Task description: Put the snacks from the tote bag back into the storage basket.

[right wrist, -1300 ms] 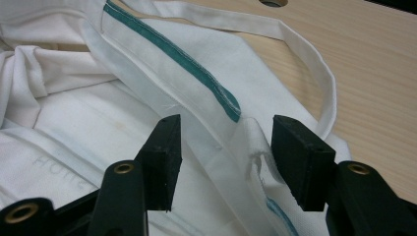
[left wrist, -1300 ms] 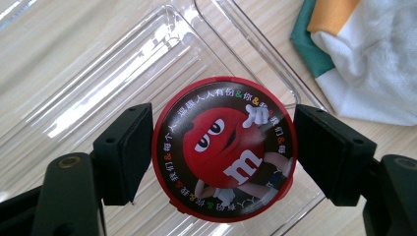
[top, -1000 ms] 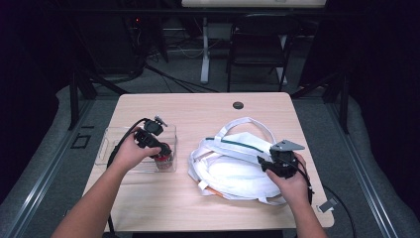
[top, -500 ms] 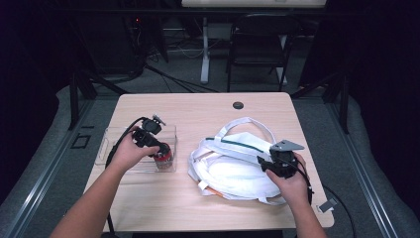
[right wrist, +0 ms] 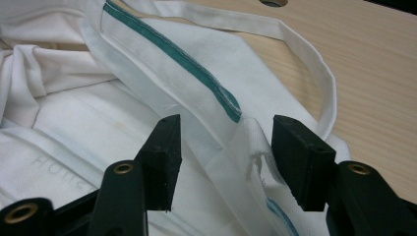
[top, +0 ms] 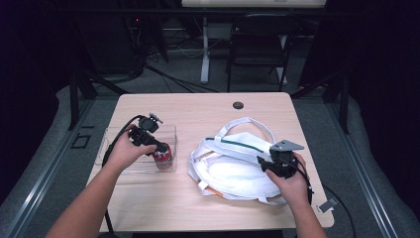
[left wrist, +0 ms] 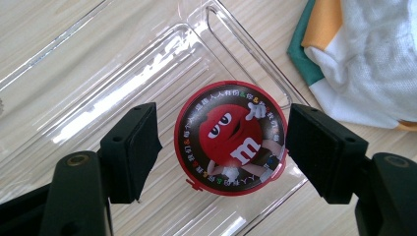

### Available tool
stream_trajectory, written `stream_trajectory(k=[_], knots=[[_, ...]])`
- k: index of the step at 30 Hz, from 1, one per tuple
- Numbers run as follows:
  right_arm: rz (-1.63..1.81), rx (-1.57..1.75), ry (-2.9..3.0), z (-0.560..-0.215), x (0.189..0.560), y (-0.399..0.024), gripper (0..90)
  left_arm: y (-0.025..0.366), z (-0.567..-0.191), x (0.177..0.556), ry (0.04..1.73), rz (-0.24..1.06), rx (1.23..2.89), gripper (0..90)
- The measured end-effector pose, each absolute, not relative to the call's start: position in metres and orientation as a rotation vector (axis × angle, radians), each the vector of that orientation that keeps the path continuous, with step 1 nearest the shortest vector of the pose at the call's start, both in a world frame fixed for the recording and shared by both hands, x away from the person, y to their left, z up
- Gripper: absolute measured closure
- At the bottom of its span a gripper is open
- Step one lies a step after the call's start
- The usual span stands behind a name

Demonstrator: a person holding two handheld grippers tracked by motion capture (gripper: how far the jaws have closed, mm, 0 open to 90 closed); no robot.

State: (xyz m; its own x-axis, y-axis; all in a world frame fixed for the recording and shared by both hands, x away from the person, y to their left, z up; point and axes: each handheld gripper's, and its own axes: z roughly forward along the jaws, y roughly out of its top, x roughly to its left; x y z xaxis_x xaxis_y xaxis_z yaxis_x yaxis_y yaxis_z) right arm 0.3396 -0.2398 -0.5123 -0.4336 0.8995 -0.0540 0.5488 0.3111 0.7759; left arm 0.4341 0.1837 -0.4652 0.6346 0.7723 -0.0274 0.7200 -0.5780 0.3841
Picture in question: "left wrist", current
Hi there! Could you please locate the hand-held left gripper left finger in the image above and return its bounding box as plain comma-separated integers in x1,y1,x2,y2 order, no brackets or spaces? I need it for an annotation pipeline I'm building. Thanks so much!
38,101,163,236

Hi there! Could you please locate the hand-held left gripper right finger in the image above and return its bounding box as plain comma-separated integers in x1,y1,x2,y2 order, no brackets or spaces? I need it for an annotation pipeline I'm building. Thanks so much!
284,102,417,236

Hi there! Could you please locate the red round candy can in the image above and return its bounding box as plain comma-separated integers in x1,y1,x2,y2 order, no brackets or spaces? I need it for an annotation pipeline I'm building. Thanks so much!
173,80,290,198

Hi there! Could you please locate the clear plastic tray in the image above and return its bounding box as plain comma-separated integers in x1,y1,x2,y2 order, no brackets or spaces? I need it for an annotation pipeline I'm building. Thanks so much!
0,0,312,236

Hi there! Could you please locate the white canvas tote bag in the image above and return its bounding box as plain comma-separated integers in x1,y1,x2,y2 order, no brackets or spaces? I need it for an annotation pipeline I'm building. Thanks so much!
286,0,417,133

